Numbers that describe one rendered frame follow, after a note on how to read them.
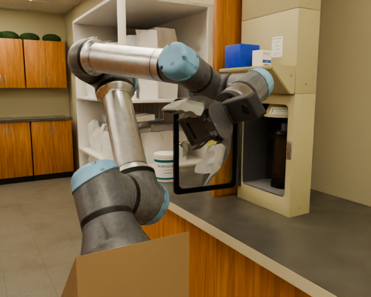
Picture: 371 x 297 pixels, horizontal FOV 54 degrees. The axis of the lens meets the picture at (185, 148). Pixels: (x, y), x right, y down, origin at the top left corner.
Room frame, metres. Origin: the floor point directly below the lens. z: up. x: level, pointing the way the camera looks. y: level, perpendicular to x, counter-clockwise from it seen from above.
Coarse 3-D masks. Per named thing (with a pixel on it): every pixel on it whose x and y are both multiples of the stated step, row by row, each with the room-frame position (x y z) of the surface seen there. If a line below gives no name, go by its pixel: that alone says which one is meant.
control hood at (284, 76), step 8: (224, 72) 1.54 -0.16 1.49; (232, 72) 1.50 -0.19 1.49; (240, 72) 1.46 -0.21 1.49; (272, 72) 1.31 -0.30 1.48; (280, 72) 1.31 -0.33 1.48; (288, 72) 1.33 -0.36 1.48; (280, 80) 1.32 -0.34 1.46; (288, 80) 1.33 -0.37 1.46; (280, 88) 1.35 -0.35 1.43; (288, 88) 1.33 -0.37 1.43
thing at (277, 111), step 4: (272, 104) 1.49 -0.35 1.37; (276, 104) 1.48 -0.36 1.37; (280, 104) 1.46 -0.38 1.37; (284, 104) 1.46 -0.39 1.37; (268, 108) 1.51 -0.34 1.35; (272, 108) 1.48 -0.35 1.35; (276, 108) 1.47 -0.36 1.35; (280, 108) 1.46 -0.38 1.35; (284, 108) 1.45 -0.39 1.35; (268, 112) 1.50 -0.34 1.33; (272, 112) 1.47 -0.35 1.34; (276, 112) 1.46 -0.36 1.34; (280, 112) 1.45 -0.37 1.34; (284, 112) 1.44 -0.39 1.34; (264, 116) 1.52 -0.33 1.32; (268, 116) 1.48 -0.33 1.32; (272, 116) 1.46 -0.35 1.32; (276, 116) 1.45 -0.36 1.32; (280, 116) 1.44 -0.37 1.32; (284, 116) 1.44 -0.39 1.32
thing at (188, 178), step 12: (180, 132) 1.49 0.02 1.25; (180, 144) 1.49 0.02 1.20; (180, 156) 1.49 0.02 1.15; (192, 156) 1.51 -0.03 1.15; (228, 156) 1.59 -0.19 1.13; (180, 168) 1.49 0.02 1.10; (192, 168) 1.51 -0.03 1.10; (228, 168) 1.59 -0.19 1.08; (180, 180) 1.49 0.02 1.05; (192, 180) 1.51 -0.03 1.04; (216, 180) 1.56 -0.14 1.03; (228, 180) 1.59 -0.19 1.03
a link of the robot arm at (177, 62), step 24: (72, 48) 1.01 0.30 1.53; (96, 48) 0.96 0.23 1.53; (120, 48) 0.91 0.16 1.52; (144, 48) 0.87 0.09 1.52; (168, 48) 0.79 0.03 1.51; (72, 72) 1.06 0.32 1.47; (96, 72) 1.01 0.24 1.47; (120, 72) 0.91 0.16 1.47; (144, 72) 0.85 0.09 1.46; (168, 72) 0.77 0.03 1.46; (192, 72) 0.78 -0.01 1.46
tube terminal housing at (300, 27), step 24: (264, 24) 1.50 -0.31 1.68; (288, 24) 1.39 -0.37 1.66; (312, 24) 1.38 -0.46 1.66; (264, 48) 1.49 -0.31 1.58; (288, 48) 1.38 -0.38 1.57; (312, 48) 1.39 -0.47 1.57; (312, 72) 1.39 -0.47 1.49; (288, 96) 1.38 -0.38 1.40; (312, 96) 1.39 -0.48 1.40; (288, 120) 1.37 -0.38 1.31; (312, 120) 1.40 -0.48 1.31; (312, 144) 1.40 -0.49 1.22; (288, 168) 1.36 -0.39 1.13; (240, 192) 1.61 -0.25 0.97; (264, 192) 1.47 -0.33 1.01; (288, 192) 1.36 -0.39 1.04; (288, 216) 1.35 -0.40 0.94
